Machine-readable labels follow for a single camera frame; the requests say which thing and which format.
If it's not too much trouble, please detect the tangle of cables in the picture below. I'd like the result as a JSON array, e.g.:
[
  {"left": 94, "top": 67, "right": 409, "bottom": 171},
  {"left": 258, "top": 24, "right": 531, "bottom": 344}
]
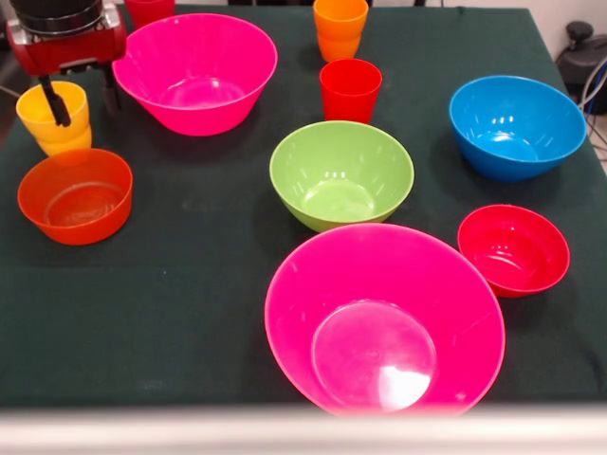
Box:
[{"left": 576, "top": 56, "right": 607, "bottom": 162}]

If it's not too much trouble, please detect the dark green table cloth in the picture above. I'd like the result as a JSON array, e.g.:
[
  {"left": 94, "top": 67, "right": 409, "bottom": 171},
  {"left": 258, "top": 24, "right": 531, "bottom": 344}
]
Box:
[{"left": 0, "top": 5, "right": 607, "bottom": 409}]

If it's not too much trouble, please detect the yellow cup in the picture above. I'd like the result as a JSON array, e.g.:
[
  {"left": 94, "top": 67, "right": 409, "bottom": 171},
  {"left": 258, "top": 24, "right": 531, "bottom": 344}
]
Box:
[{"left": 15, "top": 81, "right": 94, "bottom": 158}]

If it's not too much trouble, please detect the blue bowl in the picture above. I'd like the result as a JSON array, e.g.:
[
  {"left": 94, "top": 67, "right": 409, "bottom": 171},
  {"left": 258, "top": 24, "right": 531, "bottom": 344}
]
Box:
[{"left": 449, "top": 75, "right": 588, "bottom": 184}]

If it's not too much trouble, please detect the small crimson bowl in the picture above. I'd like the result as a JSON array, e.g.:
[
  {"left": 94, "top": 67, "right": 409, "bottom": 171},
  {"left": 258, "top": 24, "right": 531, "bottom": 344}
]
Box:
[{"left": 456, "top": 204, "right": 572, "bottom": 299}]

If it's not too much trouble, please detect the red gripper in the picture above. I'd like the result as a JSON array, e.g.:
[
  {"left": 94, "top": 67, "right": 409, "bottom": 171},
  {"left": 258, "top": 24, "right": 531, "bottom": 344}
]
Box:
[{"left": 6, "top": 18, "right": 129, "bottom": 128}]

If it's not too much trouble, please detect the orange bowl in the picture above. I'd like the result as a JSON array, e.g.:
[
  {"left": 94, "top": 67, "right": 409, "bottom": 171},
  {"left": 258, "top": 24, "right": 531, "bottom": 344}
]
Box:
[{"left": 17, "top": 147, "right": 135, "bottom": 246}]

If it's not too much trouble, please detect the orange cup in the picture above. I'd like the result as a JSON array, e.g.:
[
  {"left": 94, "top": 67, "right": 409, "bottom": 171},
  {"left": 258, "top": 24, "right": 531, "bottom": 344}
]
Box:
[{"left": 312, "top": 0, "right": 370, "bottom": 63}]

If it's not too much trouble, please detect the green bowl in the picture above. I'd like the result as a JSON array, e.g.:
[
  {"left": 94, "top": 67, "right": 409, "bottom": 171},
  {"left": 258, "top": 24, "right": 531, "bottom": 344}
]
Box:
[{"left": 268, "top": 119, "right": 415, "bottom": 233}]

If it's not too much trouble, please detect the red cup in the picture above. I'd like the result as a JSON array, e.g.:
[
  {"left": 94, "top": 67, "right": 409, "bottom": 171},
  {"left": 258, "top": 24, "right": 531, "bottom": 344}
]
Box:
[{"left": 319, "top": 58, "right": 384, "bottom": 125}]

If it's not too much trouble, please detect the large pink bowl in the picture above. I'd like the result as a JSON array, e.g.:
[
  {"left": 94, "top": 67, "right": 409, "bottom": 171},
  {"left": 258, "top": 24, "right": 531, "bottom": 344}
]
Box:
[
  {"left": 264, "top": 222, "right": 507, "bottom": 418},
  {"left": 111, "top": 12, "right": 280, "bottom": 137}
]

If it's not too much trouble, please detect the crimson cup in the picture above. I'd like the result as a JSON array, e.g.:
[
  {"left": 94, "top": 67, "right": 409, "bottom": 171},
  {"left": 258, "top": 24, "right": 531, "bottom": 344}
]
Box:
[{"left": 123, "top": 0, "right": 176, "bottom": 29}]

